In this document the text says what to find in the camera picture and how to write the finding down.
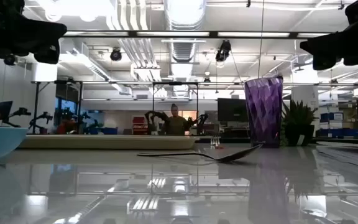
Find purple faceted cup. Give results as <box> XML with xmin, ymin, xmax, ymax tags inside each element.
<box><xmin>244</xmin><ymin>75</ymin><xmax>285</xmax><ymax>149</ymax></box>

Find metal spoon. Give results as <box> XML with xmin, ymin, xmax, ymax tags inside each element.
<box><xmin>136</xmin><ymin>142</ymin><xmax>264</xmax><ymax>164</ymax></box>

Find beige plastic tray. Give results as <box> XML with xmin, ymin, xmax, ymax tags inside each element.
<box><xmin>17</xmin><ymin>134</ymin><xmax>200</xmax><ymax>151</ymax></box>

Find blue storage boxes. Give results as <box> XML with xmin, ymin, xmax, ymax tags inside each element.
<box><xmin>319</xmin><ymin>111</ymin><xmax>345</xmax><ymax>130</ymax></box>

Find small potted green plant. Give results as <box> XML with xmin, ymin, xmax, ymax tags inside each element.
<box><xmin>280</xmin><ymin>99</ymin><xmax>319</xmax><ymax>147</ymax></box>

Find illustrated book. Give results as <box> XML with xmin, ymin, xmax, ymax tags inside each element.
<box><xmin>315</xmin><ymin>140</ymin><xmax>358</xmax><ymax>149</ymax></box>

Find red storage shelf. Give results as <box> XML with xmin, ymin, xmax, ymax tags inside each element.
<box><xmin>132</xmin><ymin>115</ymin><xmax>148</xmax><ymax>136</ymax></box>

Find person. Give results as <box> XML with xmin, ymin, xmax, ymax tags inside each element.
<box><xmin>165</xmin><ymin>103</ymin><xmax>190</xmax><ymax>136</ymax></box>

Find black hanging camera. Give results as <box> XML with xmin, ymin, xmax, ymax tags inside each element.
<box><xmin>215</xmin><ymin>39</ymin><xmax>232</xmax><ymax>62</ymax></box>
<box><xmin>109</xmin><ymin>47</ymin><xmax>123</xmax><ymax>62</ymax></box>

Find black overhead frame bar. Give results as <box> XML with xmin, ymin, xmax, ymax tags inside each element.
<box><xmin>62</xmin><ymin>30</ymin><xmax>332</xmax><ymax>39</ymax></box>

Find fork with orange handle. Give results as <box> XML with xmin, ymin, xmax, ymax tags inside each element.
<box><xmin>209</xmin><ymin>135</ymin><xmax>225</xmax><ymax>150</ymax></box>

